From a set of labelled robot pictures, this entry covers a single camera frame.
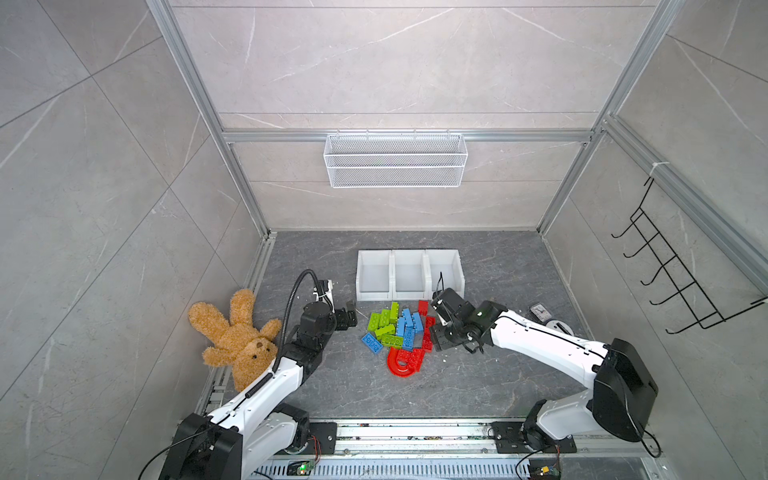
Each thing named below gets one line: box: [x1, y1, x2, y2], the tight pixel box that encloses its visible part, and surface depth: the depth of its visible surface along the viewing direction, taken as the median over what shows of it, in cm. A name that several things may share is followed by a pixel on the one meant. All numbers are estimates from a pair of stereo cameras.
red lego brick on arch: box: [403, 348, 425, 372], surface depth 86 cm
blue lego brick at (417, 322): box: [411, 312, 424, 332], surface depth 92 cm
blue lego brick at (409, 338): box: [403, 326, 415, 352], surface depth 92 cm
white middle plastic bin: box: [390, 249, 432, 301], surface depth 106 cm
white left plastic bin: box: [356, 250, 393, 301], surface depth 105 cm
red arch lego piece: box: [387, 347, 419, 378], surface depth 85 cm
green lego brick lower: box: [381, 334, 404, 349], surface depth 91 cm
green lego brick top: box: [390, 302, 399, 322], surface depth 97 cm
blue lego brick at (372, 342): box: [361, 332, 384, 354], surface depth 90 cm
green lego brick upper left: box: [367, 313, 380, 331], surface depth 97 cm
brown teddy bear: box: [188, 289, 283, 393], surface depth 83 cm
